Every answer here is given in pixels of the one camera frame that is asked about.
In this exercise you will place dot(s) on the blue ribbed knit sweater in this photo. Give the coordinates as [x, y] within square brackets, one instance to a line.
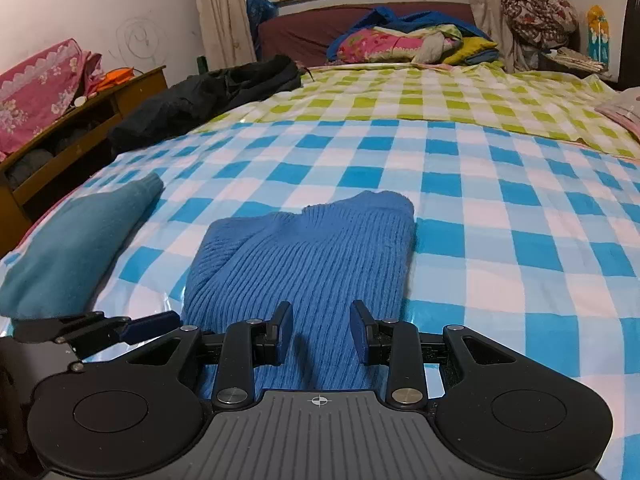
[310, 270]

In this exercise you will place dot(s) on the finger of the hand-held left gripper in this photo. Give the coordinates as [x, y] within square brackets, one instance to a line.
[55, 326]
[150, 326]

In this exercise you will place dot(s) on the black jacket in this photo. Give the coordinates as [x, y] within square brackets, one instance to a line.
[200, 100]

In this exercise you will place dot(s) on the pink white-flowered blanket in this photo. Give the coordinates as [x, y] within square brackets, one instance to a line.
[40, 90]

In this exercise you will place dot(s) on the beige curtain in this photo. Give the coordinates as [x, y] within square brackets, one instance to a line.
[222, 10]
[487, 10]

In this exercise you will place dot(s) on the blue plastic bag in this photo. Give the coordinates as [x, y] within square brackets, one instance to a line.
[257, 15]

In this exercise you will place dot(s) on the stack of papers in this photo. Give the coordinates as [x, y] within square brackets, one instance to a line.
[575, 62]

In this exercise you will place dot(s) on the maroon sofa back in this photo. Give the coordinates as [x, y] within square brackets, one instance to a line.
[305, 32]

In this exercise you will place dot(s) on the pink spotted pillow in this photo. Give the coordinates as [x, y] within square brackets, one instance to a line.
[622, 110]

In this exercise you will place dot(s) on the blue checked bed sheet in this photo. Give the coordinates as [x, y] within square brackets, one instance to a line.
[500, 240]

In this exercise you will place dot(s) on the yellow-green pillow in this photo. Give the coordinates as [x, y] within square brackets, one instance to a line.
[475, 50]

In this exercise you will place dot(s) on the teal knit garment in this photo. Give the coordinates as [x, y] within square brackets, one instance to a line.
[75, 255]

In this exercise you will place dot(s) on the grey white cloth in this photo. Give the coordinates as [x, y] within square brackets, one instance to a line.
[430, 49]

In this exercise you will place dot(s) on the brown floral cloth bundle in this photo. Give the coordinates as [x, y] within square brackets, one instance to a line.
[540, 15]

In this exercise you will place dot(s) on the dark wooden headboard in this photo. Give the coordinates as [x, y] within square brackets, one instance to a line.
[631, 35]

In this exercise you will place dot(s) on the pile of colourful bedding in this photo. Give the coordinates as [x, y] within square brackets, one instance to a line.
[395, 17]

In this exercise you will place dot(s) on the wooden desk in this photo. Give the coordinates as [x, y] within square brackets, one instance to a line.
[125, 95]

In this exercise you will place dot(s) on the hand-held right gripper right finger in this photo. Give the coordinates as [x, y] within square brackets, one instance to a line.
[358, 325]

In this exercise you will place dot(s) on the orange cloth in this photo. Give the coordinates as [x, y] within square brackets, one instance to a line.
[116, 80]

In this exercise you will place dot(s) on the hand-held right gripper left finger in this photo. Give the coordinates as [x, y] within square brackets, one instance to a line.
[285, 321]

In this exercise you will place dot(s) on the green bottle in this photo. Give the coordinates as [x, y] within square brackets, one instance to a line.
[201, 64]

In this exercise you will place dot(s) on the green checked bed sheet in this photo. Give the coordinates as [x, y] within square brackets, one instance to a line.
[450, 100]

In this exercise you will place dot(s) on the bright multicolour floral quilt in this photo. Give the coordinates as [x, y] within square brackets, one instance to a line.
[375, 45]

